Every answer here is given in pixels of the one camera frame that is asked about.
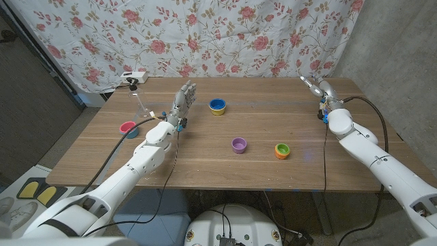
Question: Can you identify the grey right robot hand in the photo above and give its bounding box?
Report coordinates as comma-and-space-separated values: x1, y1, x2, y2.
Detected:
299, 74, 344, 112

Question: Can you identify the black slipper yellow insole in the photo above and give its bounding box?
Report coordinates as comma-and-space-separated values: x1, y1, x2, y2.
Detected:
36, 184, 68, 208
16, 177, 44, 200

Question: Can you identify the grey table leg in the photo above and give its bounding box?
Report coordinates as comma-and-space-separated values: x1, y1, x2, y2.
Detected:
310, 191, 334, 236

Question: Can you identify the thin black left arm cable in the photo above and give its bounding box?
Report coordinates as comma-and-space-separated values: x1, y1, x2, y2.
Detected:
81, 131, 182, 238

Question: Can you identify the white floor cable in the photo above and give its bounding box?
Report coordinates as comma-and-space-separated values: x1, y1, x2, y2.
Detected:
262, 191, 304, 237

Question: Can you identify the teal plastic cup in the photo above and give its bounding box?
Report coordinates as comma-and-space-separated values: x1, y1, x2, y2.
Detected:
121, 126, 140, 139

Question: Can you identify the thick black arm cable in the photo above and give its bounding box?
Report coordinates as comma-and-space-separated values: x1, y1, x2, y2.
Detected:
80, 115, 168, 195
337, 96, 390, 246

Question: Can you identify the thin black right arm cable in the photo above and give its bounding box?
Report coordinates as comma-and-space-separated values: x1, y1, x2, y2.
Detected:
320, 122, 330, 202

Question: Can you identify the floral print backdrop cloth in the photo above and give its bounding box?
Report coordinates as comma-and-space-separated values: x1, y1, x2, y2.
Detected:
6, 0, 365, 94

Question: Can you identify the black torso cable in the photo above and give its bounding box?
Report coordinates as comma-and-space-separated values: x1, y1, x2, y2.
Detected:
204, 204, 234, 238

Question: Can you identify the blue plastic cup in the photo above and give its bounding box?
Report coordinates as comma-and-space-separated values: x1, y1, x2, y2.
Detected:
209, 98, 227, 111

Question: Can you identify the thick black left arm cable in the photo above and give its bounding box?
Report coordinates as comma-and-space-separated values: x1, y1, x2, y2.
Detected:
80, 115, 168, 195

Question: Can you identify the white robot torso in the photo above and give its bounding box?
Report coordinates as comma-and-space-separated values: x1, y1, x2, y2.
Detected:
184, 204, 283, 246

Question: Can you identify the white sneaker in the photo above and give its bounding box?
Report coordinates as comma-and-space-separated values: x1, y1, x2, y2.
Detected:
0, 196, 15, 217
6, 201, 39, 233

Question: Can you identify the black power adapter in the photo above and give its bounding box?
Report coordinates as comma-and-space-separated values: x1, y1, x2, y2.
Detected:
290, 232, 315, 246

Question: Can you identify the pink plastic cup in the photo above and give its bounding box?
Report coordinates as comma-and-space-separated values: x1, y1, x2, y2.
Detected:
119, 121, 137, 135

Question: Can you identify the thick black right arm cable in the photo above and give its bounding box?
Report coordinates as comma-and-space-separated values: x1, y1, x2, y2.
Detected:
337, 96, 390, 246

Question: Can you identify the white power strip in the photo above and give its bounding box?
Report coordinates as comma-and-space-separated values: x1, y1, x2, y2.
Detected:
119, 70, 149, 85

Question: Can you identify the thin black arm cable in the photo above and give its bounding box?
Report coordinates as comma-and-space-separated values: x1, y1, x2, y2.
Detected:
320, 122, 330, 202
81, 131, 182, 238

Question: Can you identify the purple plastic cup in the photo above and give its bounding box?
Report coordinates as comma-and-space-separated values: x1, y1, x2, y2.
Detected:
231, 137, 248, 154

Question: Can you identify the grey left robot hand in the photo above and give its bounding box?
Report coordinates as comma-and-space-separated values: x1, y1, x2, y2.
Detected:
166, 80, 198, 131

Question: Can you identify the white floor mat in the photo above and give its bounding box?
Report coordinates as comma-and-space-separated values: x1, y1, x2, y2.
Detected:
0, 164, 83, 240

